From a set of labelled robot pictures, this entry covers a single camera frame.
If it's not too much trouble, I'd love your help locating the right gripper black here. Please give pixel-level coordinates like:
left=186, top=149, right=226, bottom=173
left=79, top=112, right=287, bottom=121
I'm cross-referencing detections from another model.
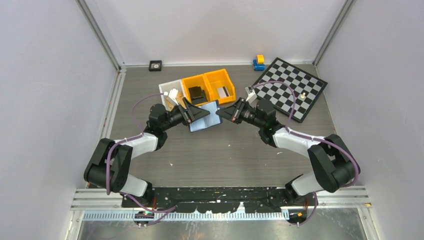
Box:
left=216, top=97, right=265, bottom=129

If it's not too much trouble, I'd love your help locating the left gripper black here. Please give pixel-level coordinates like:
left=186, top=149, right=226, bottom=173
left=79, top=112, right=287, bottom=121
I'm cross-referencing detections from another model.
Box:
left=161, top=98, right=210, bottom=132

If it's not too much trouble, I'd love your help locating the blue leather card holder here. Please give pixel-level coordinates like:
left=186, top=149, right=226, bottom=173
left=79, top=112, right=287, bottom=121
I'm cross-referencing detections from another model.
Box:
left=188, top=100, right=223, bottom=133

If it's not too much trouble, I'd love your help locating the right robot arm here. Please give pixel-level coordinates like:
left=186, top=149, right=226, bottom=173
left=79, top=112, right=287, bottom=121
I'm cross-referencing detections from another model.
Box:
left=216, top=98, right=360, bottom=205

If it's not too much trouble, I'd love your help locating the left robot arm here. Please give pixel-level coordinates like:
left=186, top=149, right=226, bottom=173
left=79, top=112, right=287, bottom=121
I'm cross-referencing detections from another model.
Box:
left=83, top=98, right=210, bottom=207

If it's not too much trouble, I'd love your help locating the card in orange bin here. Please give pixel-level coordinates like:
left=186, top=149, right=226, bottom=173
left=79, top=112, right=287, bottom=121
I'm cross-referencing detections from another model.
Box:
left=216, top=86, right=231, bottom=99

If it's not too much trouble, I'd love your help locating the black object in bin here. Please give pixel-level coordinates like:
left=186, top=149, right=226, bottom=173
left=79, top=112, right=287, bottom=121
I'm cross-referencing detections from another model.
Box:
left=188, top=86, right=208, bottom=105

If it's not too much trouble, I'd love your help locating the white plastic bin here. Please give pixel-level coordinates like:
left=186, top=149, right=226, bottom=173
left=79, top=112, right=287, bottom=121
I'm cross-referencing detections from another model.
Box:
left=158, top=79, right=186, bottom=111

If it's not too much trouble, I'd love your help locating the orange plastic bin left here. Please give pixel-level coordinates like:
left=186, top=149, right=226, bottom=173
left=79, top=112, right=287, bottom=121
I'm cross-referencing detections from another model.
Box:
left=182, top=74, right=212, bottom=106

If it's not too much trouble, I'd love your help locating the orange plastic bin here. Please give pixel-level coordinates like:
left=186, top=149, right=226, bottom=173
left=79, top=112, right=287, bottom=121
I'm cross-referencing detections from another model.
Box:
left=182, top=74, right=212, bottom=106
left=204, top=68, right=236, bottom=105

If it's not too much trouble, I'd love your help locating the orange plastic bin right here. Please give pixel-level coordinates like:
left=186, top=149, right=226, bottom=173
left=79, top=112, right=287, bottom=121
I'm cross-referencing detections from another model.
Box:
left=204, top=68, right=236, bottom=105

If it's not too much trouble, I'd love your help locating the small black square device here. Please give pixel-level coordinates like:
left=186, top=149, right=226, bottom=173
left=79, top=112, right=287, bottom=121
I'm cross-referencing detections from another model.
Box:
left=148, top=60, right=163, bottom=72

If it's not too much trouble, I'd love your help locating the black white chessboard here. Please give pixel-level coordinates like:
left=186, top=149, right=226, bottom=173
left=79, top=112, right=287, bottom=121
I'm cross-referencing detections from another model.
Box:
left=253, top=57, right=328, bottom=123

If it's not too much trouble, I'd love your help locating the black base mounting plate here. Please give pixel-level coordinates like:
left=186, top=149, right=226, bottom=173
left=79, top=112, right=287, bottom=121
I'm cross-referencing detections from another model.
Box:
left=121, top=186, right=315, bottom=214

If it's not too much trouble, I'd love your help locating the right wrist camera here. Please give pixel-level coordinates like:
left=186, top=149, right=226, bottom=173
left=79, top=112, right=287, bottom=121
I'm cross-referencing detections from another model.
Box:
left=245, top=86, right=257, bottom=104

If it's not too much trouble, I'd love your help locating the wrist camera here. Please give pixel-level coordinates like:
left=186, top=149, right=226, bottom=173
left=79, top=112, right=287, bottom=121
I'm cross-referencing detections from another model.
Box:
left=163, top=88, right=179, bottom=106
left=245, top=86, right=257, bottom=104

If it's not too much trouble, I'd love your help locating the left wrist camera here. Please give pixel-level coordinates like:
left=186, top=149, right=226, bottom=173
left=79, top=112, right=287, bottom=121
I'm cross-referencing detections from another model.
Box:
left=163, top=88, right=179, bottom=106

